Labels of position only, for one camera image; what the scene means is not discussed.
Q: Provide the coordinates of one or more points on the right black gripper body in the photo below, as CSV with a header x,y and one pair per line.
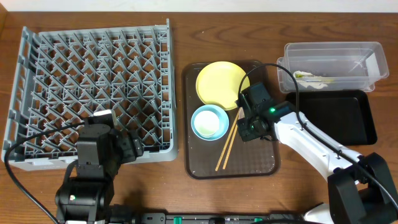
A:
x,y
250,130

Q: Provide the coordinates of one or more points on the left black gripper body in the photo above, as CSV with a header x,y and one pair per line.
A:
x,y
130,147

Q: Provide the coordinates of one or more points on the light blue bowl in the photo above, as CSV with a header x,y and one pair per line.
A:
x,y
223,117

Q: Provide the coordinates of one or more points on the yellow round plate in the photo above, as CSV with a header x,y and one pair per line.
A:
x,y
218,84

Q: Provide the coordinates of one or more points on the green snack wrapper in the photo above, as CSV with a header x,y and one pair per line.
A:
x,y
310,78

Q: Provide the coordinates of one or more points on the small white cup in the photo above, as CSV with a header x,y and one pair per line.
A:
x,y
206,123

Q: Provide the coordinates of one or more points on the white tissue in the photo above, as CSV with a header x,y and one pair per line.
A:
x,y
311,84

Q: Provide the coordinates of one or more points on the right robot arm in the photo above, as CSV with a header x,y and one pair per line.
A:
x,y
360,188

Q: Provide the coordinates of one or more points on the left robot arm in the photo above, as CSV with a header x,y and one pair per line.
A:
x,y
87,189

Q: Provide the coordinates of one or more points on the grey plastic dishwasher rack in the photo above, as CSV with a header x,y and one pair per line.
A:
x,y
64,76

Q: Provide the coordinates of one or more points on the dark brown serving tray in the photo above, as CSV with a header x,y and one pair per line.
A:
x,y
247,159

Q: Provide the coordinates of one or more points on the black rectangular tray bin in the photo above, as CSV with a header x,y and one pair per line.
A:
x,y
343,115

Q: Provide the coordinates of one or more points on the clear plastic bin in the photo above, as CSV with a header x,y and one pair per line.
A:
x,y
352,65

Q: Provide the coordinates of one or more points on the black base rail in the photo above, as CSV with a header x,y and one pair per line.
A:
x,y
179,218

